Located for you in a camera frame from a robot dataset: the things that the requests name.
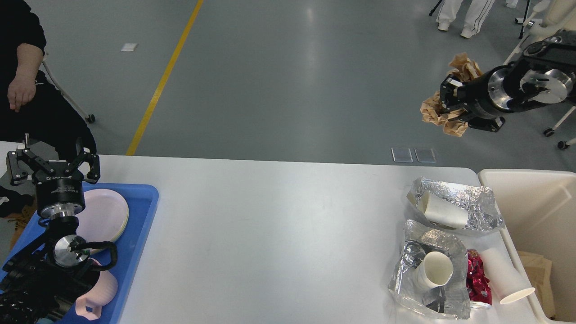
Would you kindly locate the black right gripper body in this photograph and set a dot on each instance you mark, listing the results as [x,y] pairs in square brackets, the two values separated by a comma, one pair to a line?
[476,100]

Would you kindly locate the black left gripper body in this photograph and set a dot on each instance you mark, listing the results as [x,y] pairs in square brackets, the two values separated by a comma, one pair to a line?
[57,194]

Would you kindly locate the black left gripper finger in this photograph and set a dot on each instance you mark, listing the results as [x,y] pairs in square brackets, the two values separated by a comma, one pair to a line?
[84,156]
[23,164]

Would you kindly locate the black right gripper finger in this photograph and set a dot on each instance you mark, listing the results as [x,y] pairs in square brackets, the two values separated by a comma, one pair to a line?
[448,95]
[490,125]

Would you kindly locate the brown paper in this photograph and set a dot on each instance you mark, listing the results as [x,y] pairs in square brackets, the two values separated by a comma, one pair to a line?
[465,69]

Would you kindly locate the pink plate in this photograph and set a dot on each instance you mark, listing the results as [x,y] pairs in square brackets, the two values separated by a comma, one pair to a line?
[94,225]

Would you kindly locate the pink ribbed mug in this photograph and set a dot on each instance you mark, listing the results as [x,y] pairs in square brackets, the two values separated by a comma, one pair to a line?
[90,304]

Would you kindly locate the white paper cup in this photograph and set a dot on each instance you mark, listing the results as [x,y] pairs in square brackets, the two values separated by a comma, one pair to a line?
[506,282]
[435,270]
[439,211]

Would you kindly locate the clear plastic wrap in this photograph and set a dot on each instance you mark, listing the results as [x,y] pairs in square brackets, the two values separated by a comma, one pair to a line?
[450,301]

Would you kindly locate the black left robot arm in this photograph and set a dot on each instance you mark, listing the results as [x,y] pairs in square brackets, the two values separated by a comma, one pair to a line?
[46,277]

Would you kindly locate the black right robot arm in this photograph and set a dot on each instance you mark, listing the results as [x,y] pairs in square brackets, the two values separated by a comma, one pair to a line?
[544,74]

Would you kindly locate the seated person's hand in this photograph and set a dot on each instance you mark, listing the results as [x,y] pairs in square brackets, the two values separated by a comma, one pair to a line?
[21,91]

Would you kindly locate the yellow plate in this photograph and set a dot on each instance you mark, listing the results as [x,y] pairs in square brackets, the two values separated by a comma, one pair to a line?
[118,218]

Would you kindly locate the blue plastic tray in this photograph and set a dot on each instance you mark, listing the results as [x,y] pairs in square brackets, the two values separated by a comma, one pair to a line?
[142,204]

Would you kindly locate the person in black clothes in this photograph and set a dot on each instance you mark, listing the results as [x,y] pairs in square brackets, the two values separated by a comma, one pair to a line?
[29,103]

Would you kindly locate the metal floor plates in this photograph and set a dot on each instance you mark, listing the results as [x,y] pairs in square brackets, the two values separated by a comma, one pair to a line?
[401,154]

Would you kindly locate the crumpled aluminium foil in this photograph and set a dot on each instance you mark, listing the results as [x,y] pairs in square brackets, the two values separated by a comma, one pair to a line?
[484,217]

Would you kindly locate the beige plastic bin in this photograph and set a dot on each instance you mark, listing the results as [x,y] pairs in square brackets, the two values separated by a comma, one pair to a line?
[539,211]

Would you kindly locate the white paper cup in foil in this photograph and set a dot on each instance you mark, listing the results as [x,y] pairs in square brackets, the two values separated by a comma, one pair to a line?
[439,211]

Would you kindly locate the white office chair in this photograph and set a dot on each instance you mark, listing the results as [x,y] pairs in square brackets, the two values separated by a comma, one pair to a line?
[542,21]

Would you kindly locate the crushed red wrapper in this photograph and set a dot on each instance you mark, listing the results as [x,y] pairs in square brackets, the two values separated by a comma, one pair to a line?
[476,282]

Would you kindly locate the white paper cup lying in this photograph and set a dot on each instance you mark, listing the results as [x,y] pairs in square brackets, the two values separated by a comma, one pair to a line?
[506,282]

